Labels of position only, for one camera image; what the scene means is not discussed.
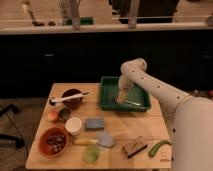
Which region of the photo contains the blue sponge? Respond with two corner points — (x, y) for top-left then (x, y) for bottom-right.
(85, 118), (104, 130)

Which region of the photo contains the green plastic tray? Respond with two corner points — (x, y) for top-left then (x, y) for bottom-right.
(99, 76), (151, 112)

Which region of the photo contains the dark red bowl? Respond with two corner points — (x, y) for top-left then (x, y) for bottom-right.
(61, 88), (84, 110)

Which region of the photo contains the white handled spatula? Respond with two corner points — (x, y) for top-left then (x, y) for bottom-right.
(49, 92), (89, 106)

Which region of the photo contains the green cucumber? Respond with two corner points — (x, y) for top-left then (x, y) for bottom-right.
(148, 140), (172, 157)

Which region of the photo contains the yellow handled brush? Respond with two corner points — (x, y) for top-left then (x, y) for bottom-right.
(74, 138), (98, 145)

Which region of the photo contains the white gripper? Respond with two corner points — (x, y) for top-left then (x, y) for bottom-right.
(116, 75), (134, 103)

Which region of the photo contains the black chair base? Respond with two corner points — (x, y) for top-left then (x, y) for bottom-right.
(0, 103), (26, 150)

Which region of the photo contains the brown wooden block brush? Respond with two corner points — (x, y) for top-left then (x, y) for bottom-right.
(122, 136), (148, 158)

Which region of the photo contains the silver metal fork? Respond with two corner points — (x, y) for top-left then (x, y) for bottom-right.
(124, 101), (141, 106)

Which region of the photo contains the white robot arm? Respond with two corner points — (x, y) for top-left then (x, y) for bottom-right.
(118, 58), (213, 171)

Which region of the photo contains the orange peach fruit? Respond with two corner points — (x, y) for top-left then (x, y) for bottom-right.
(47, 111), (58, 122)

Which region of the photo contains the wooden folding table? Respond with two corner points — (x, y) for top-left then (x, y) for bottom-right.
(26, 83), (171, 171)

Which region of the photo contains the white round cup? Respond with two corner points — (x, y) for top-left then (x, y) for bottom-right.
(65, 117), (83, 136)

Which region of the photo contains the orange bowl with nuts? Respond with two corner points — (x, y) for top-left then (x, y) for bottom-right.
(38, 127), (69, 158)

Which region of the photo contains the light green cup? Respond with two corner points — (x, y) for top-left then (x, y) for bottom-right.
(83, 145), (99, 163)

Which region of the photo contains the grey blue cloth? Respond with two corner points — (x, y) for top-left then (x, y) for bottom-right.
(97, 131), (115, 148)

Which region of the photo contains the small dark green cup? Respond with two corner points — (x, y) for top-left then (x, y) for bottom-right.
(58, 108), (71, 121)

